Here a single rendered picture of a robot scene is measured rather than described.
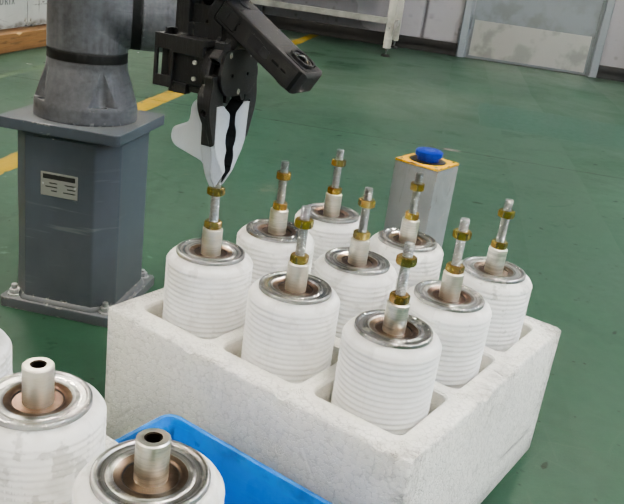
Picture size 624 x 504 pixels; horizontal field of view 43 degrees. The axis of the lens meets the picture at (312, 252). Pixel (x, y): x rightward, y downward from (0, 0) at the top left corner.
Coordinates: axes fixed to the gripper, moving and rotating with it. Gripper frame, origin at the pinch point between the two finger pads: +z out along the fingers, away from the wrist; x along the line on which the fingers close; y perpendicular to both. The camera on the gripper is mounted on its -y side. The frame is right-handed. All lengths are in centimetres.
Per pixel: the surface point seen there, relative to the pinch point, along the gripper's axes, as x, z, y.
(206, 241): 1.1, 7.5, 0.6
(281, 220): -10.8, 7.3, -2.3
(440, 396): 0.1, 16.6, -27.6
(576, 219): -144, 35, -26
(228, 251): -1.3, 9.0, -0.8
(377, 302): -7.0, 12.1, -17.1
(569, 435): -32, 34, -40
